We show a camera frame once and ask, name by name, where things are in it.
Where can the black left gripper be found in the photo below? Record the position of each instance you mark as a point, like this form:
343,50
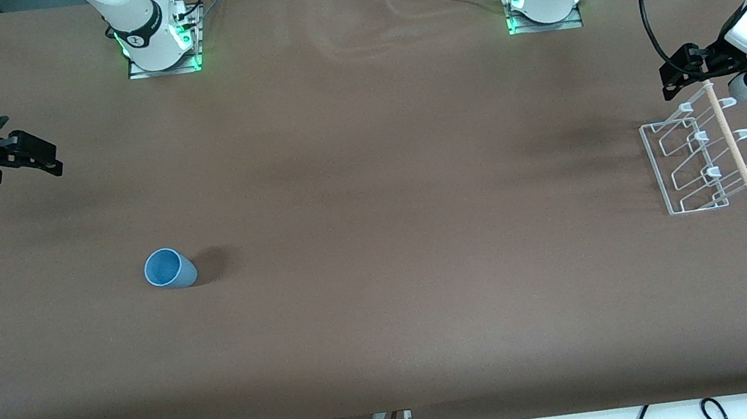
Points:
713,59

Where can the light blue plastic cup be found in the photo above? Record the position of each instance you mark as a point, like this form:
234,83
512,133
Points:
170,269

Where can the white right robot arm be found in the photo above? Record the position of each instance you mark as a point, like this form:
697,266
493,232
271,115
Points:
135,24

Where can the brown table cover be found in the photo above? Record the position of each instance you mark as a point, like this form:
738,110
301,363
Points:
382,274

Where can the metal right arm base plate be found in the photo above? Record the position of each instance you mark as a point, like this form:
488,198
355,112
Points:
167,70

